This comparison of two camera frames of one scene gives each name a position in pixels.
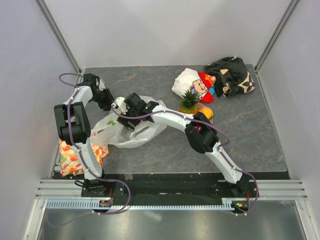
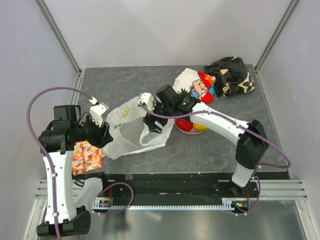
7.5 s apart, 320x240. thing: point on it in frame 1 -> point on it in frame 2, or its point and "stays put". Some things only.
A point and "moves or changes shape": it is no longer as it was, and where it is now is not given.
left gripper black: (106, 106) -> (102, 136)
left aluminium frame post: (55, 30) stays put
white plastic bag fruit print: (109, 130) moves or changes shape
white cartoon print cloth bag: (197, 82) stays put
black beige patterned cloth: (232, 76) stays put
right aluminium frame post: (275, 35) stays put
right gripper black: (124, 121) -> (150, 119)
